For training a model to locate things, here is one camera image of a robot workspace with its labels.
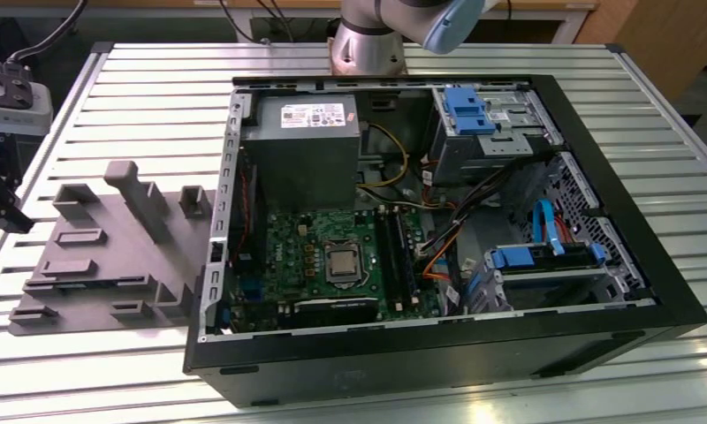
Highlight black RAM slot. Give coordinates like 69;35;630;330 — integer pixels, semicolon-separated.
398;205;420;307
390;205;414;309

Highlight grey parts rack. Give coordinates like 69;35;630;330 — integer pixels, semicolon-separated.
8;159;219;337

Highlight blue board connector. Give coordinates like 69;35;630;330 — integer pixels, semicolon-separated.
240;276;265;307

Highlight green motherboard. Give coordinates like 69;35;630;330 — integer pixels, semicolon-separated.
227;205;450;332

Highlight grey power supply unit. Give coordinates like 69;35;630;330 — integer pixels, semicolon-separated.
239;92;366;212

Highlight CPU socket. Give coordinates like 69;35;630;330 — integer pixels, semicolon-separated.
320;238;371;289

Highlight silver CPU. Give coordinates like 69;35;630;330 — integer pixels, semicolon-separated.
328;251;359;277

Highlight black graphics card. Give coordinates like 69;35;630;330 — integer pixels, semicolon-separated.
276;295;383;330

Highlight black PC case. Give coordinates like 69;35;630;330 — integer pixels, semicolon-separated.
181;73;707;410

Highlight blue drive bay latch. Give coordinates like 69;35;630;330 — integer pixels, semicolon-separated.
454;113;498;137
443;87;487;117

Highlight metal drive cage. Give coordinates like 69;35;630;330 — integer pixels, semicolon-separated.
428;83;566;187

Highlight blue disk carrier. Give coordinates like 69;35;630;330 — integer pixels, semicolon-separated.
488;242;607;273

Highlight metal disk bay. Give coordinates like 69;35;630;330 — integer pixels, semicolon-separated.
480;240;630;313

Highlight white-framed wooden workbench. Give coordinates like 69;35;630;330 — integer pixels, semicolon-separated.
93;0;603;45

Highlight wooden cabinet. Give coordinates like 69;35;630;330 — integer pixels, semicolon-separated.
575;0;707;105

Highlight black camera cable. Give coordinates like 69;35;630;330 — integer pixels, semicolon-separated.
5;0;89;68

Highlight thin cable with silver plug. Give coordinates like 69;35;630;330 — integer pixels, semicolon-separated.
217;0;293;46

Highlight yellow wires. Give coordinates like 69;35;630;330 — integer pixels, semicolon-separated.
356;122;412;194

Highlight orange wires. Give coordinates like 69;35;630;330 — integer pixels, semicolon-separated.
420;223;467;284

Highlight black cable bundle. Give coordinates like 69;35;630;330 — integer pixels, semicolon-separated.
419;148;554;258

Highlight blue flat data cable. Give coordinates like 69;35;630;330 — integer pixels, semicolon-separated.
531;198;568;257

